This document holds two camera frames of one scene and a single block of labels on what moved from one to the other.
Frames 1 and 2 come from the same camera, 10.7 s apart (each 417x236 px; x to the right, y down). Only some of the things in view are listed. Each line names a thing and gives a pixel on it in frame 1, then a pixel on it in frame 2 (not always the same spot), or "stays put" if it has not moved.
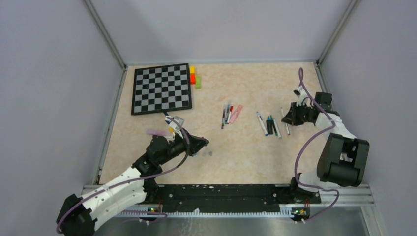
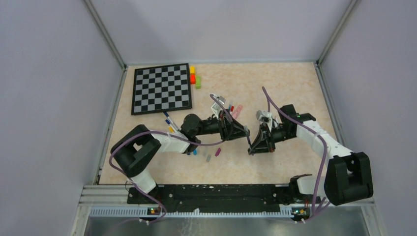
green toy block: [198, 82] stays put
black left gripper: [195, 144] -> [229, 130]
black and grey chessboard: [161, 88] stays put
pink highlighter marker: [236, 113] stays put
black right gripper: [291, 117] -> [264, 141]
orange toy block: [192, 78] stays put
